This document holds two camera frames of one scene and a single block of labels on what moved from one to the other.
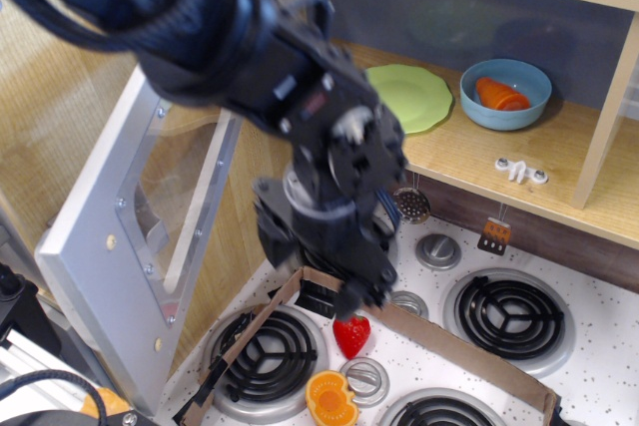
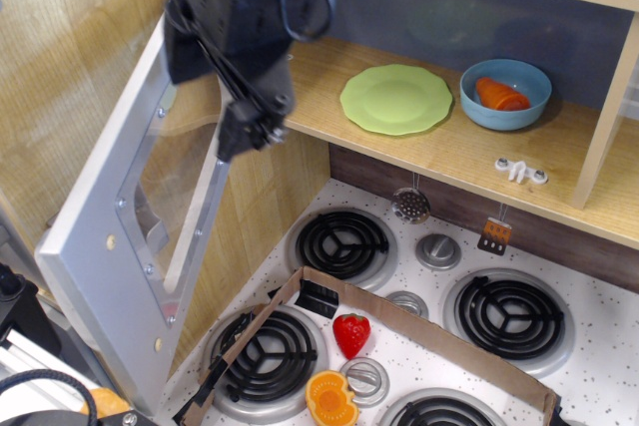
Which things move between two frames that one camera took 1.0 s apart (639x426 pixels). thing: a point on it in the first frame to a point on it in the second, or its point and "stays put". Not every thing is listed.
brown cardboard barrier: x=386 y=318 stays put
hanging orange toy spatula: x=495 y=233 stays put
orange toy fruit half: x=328 y=399 stays put
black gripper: x=331 y=220 to x=244 y=37
